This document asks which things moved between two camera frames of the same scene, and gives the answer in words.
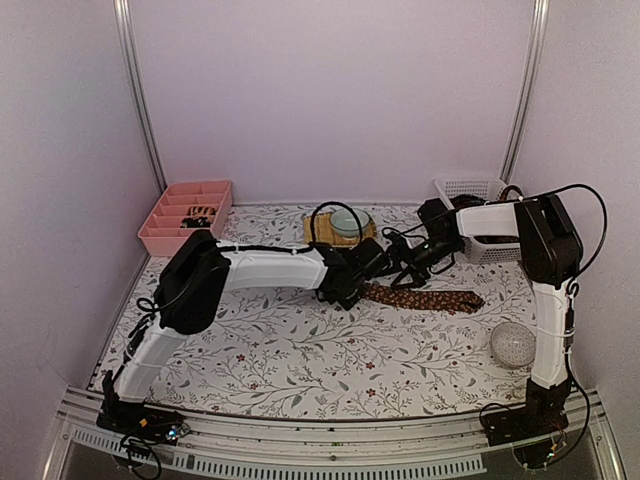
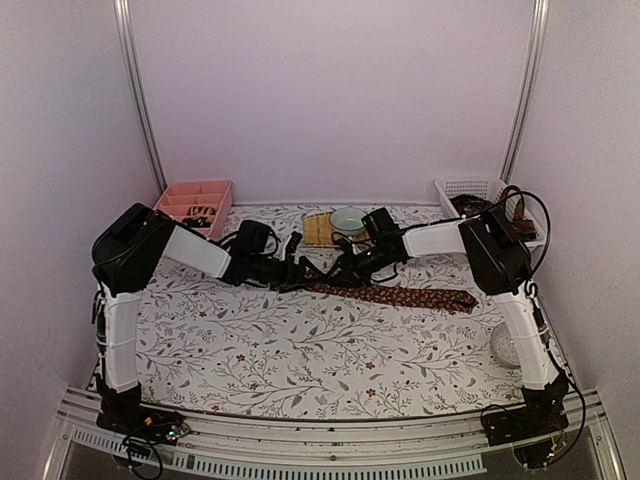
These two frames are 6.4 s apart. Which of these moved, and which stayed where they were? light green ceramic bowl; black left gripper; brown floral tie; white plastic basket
Moved: black left gripper
Stayed: white plastic basket; light green ceramic bowl; brown floral tie
